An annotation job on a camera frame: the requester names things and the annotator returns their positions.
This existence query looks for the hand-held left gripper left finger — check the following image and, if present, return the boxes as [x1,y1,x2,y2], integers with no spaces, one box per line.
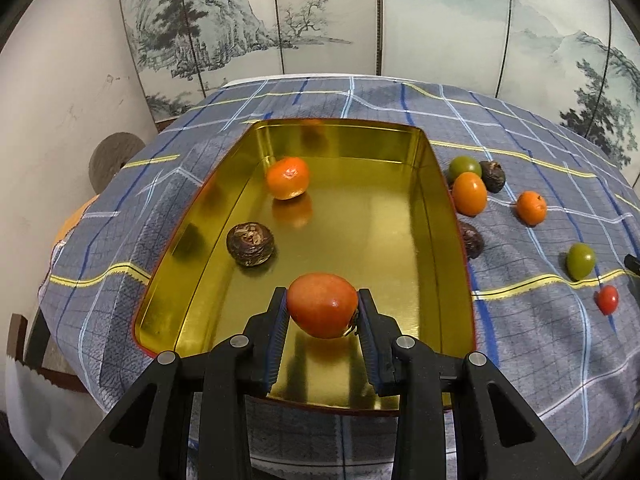
[60,286,291,480]

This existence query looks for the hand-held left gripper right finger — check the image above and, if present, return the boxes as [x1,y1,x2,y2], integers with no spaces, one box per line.
[356,287,583,480]

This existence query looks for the small red tomato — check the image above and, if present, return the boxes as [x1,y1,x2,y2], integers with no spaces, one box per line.
[595,285,620,316]

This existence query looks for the red-orange persimmon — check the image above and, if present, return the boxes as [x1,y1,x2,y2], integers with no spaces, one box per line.
[286,272,360,339]

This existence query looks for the red tin box gold interior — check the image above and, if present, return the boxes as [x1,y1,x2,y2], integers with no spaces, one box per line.
[131,117,477,415]

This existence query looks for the orange tangerine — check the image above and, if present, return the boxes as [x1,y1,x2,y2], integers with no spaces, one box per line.
[515,191,548,226]
[265,156,310,201]

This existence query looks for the smooth orange fruit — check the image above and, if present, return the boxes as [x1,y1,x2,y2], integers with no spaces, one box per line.
[452,172,488,216]

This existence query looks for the green round fruit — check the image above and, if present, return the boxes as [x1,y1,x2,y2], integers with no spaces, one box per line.
[566,242,597,281]
[446,156,483,186]

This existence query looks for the large dark brown nut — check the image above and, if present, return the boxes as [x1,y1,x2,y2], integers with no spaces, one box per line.
[226,221,276,267]

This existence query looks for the blue plaid tablecloth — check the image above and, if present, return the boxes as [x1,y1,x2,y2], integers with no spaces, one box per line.
[39,76,640,480]

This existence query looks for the orange cushion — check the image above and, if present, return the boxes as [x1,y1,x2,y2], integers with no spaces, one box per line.
[52,194,101,251]

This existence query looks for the white paper bag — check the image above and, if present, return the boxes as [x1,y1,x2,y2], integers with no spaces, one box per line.
[5,355,108,480]

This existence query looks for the brown wooden chair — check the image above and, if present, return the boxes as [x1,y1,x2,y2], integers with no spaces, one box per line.
[7,310,83,393]

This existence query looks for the painted landscape folding screen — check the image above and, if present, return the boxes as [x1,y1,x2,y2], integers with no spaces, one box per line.
[116,0,640,186]

